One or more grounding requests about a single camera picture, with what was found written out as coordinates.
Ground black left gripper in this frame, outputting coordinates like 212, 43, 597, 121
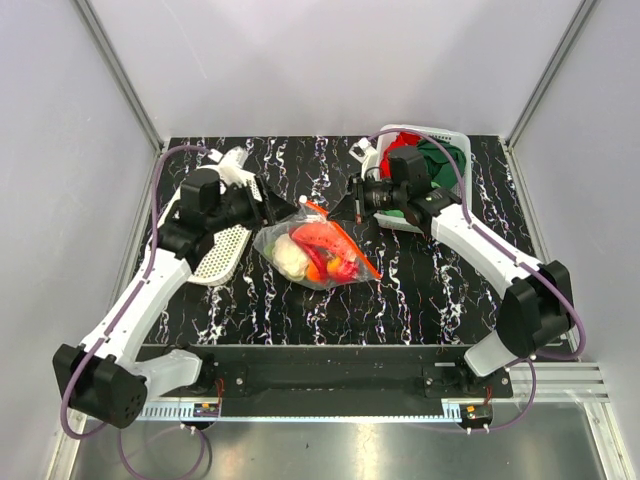
208, 174, 300, 234

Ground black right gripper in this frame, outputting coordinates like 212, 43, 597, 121
327, 172, 406, 225

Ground clear zip top bag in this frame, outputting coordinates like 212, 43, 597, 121
253, 196, 381, 290

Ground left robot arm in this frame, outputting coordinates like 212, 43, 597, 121
53, 167, 297, 438

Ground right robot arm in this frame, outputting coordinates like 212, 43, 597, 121
329, 146, 577, 397

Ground fake red chili pepper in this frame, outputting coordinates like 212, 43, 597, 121
291, 222, 357, 262

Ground fake white cauliflower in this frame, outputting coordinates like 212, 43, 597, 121
272, 234, 310, 281

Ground light green cloth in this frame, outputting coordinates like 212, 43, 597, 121
381, 210, 405, 219

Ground white oval perforated basket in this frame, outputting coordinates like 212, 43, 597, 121
188, 165, 262, 287

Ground red cloth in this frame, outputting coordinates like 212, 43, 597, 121
379, 130, 422, 179

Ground dark green cloth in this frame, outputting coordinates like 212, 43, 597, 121
417, 140, 467, 189

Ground white rectangular plastic basket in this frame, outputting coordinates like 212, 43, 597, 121
349, 124, 474, 233

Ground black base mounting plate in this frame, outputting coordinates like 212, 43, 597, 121
163, 345, 513, 421

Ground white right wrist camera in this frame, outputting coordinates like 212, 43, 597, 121
349, 137, 379, 171

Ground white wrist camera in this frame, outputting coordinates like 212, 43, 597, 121
207, 147, 248, 186
349, 137, 379, 171

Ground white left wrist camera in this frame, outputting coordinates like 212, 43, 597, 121
207, 147, 248, 186

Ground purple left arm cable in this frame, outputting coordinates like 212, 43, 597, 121
59, 144, 214, 476

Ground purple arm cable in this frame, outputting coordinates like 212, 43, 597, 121
59, 144, 214, 476
367, 130, 587, 434

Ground right aluminium frame post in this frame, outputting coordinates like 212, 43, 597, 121
505, 0, 600, 148

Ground aluminium frame post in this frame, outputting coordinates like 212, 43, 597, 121
71, 0, 164, 152
505, 0, 600, 148

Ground white slotted cable duct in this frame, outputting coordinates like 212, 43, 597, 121
137, 401, 220, 422

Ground left aluminium frame post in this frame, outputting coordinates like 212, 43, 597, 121
71, 0, 164, 152

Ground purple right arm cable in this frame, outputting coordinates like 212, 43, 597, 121
367, 130, 587, 434

